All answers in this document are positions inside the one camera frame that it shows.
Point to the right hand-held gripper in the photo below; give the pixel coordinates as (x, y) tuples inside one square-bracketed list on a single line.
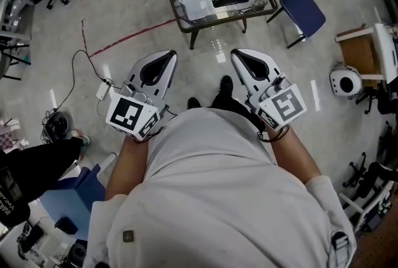
[(286, 105)]

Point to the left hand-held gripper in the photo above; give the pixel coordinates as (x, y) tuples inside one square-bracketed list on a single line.
[(126, 112)]

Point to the person's right forearm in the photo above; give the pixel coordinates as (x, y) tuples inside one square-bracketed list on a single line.
[(295, 155)]

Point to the person's left forearm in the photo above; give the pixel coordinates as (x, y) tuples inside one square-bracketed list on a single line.
[(127, 167)]

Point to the person's right black shoe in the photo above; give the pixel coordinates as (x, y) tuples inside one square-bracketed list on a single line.
[(226, 84)]

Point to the person's black shoe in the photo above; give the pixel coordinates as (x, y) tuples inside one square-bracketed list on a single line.
[(193, 103), (226, 84)]

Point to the person's black trousers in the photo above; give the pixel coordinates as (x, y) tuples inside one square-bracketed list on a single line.
[(230, 103)]

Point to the person's left black shoe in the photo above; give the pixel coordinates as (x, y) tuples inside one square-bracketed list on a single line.
[(193, 103)]

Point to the white power strip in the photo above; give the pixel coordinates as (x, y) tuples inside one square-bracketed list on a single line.
[(102, 91)]

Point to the dark wicker coffee table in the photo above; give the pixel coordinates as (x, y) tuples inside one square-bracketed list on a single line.
[(186, 27)]

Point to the blue chair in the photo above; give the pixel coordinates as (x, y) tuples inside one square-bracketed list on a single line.
[(303, 10)]

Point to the white tube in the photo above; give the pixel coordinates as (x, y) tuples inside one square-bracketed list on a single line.
[(109, 160)]

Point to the wooden cabinet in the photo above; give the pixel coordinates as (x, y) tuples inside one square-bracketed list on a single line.
[(357, 52)]

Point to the black round floor device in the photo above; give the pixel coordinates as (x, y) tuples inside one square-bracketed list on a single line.
[(59, 125)]

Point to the white desk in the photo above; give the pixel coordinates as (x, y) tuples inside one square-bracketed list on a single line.
[(385, 49)]

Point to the black chair base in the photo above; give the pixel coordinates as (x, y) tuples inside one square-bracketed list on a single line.
[(385, 102)]

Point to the person's white shirt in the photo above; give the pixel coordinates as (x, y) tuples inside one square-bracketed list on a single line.
[(217, 198)]

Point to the blue stool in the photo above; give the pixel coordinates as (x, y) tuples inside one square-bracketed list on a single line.
[(71, 198)]

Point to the black folded stand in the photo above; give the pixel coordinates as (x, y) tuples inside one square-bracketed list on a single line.
[(373, 173)]

